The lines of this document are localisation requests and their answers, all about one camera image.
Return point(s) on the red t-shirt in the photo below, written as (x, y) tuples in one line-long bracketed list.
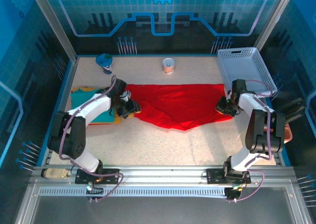
[(180, 103)]

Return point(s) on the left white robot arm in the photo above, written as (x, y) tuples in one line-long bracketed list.
[(91, 105)]

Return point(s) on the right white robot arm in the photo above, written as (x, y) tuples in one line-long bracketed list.
[(251, 103)]

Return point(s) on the grey perforated plastic basket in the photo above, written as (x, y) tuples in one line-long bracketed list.
[(247, 63)]

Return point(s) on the blue toy figurine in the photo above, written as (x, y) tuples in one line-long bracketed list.
[(105, 62)]

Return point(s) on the yellow t-shirt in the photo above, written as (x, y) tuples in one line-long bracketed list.
[(89, 88)]

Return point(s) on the orange t-shirt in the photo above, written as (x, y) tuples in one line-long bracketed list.
[(101, 123)]

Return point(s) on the teal t-shirt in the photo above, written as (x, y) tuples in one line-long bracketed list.
[(79, 99)]

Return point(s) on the orange print tin can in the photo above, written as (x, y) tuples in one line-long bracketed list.
[(168, 65)]

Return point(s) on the black bar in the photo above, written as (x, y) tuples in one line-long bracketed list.
[(292, 104), (295, 115)]

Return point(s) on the terracotta plastic bin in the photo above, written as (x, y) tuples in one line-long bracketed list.
[(288, 135)]

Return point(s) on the black controller module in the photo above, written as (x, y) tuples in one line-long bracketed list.
[(92, 192), (234, 193)]

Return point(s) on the beige cylindrical object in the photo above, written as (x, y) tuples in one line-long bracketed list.
[(54, 173)]

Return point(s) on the grey framed metal panel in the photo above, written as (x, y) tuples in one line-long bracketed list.
[(160, 211)]

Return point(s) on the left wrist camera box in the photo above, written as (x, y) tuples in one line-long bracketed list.
[(127, 95)]

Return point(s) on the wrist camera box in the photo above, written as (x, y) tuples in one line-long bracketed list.
[(229, 94), (127, 95)]

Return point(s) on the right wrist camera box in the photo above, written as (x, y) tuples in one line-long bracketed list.
[(229, 94)]

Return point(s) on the aluminium frame post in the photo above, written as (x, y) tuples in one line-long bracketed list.
[(57, 28), (274, 18)]

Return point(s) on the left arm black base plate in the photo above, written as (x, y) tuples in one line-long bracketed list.
[(111, 175)]

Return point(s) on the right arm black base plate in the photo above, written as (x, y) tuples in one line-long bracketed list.
[(214, 175)]

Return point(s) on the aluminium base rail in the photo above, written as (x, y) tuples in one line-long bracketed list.
[(163, 174)]

